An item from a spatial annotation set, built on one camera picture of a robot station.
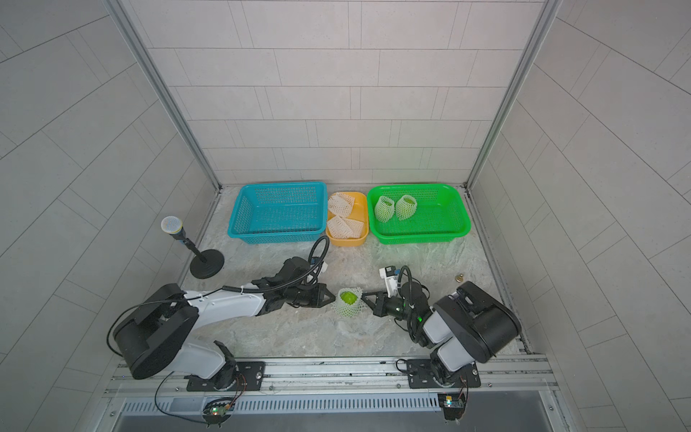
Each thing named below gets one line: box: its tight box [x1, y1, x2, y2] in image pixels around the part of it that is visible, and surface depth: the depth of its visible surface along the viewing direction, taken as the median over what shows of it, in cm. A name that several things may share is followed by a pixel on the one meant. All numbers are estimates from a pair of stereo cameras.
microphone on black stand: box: [161, 215, 225, 279], surface depth 91 cm
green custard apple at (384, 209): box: [374, 195, 395, 223], surface depth 104 cm
